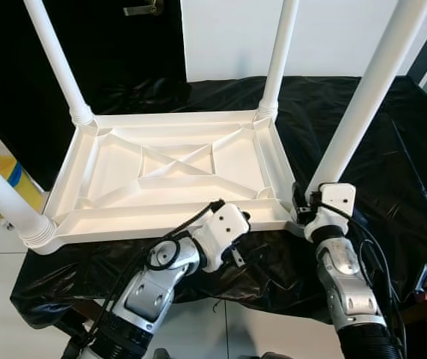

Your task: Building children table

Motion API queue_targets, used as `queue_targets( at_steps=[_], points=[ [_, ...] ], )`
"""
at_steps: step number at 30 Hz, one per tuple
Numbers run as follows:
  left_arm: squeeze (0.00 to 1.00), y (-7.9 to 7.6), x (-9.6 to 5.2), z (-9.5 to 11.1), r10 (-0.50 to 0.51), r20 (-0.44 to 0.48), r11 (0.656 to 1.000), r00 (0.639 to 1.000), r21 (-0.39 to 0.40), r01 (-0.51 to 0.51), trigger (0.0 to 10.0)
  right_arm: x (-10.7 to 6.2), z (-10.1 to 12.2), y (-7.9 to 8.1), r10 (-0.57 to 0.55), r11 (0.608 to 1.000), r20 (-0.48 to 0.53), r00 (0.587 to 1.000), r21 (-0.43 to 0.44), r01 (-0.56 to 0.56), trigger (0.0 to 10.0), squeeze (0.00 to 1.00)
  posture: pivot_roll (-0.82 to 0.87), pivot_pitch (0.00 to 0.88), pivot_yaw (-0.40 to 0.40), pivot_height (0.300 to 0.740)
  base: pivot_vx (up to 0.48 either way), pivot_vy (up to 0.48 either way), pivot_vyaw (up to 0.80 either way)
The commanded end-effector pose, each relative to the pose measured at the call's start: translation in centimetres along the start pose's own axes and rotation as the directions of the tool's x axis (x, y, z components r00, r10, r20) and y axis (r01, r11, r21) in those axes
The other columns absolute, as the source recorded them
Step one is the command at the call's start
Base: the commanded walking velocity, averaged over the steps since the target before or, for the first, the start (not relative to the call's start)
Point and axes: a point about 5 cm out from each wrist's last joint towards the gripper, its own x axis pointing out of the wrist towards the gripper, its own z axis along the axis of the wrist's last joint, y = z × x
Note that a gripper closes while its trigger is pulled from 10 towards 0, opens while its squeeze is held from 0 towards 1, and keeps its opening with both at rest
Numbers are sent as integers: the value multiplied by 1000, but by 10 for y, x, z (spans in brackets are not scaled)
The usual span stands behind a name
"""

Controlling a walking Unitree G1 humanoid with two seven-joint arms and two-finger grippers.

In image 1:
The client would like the white plastic children table top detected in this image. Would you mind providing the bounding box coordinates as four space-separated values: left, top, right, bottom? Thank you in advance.
26 108 307 254

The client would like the black plastic table cover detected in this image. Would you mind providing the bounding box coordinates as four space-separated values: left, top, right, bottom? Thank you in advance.
10 75 427 330

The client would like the black door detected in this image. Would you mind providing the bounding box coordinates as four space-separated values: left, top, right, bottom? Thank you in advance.
0 0 188 188

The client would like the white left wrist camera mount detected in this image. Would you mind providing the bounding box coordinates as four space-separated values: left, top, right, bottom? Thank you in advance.
198 202 250 271

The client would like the brass door handle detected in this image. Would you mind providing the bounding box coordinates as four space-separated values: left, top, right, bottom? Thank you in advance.
123 0 164 17

